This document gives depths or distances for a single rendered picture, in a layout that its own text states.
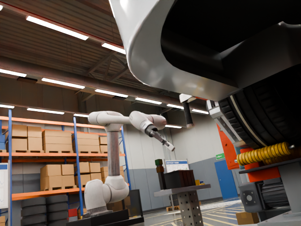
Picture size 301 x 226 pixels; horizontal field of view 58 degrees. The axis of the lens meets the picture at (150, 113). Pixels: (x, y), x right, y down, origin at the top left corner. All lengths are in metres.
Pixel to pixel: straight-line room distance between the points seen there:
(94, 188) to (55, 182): 9.47
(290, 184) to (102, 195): 1.38
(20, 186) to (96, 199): 10.25
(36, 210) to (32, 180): 4.26
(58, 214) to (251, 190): 7.41
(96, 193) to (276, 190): 1.27
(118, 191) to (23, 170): 10.36
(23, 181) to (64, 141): 2.24
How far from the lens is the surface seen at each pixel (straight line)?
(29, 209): 8.46
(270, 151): 1.34
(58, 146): 12.00
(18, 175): 12.42
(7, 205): 7.33
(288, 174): 1.43
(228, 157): 2.11
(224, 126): 1.40
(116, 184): 2.32
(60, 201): 8.78
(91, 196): 2.22
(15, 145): 11.39
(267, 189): 1.81
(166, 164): 10.74
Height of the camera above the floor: 0.38
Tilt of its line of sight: 18 degrees up
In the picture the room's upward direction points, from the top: 10 degrees counter-clockwise
